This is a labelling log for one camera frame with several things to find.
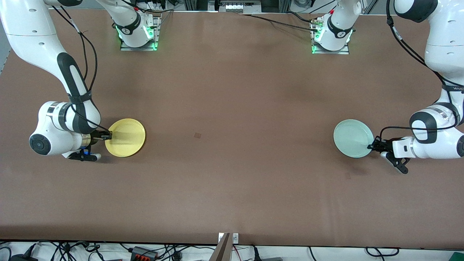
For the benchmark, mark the pale green round plate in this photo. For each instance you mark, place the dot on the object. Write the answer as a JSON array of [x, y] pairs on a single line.
[[351, 137]]

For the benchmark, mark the black orange connector box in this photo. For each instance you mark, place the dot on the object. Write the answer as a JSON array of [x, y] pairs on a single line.
[[143, 252]]

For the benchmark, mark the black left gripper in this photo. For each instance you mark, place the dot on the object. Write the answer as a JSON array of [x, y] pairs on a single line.
[[383, 145]]

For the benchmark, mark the small white bracket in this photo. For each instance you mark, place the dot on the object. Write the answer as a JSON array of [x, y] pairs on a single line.
[[235, 238]]

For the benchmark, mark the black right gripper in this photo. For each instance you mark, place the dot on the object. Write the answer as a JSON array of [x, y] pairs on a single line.
[[97, 136]]

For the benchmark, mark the white socket strip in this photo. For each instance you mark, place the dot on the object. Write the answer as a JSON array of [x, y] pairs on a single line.
[[241, 7]]

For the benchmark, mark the aluminium arm base plate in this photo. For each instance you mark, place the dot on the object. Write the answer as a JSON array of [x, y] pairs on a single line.
[[331, 52], [139, 48]]

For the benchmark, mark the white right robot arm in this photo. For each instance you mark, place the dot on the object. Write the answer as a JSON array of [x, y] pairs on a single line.
[[32, 29]]

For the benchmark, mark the yellow round plate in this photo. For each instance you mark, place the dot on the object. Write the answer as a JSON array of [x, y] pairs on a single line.
[[127, 141]]

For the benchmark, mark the grey camera mount pole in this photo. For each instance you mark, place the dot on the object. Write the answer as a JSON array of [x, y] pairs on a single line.
[[222, 250]]

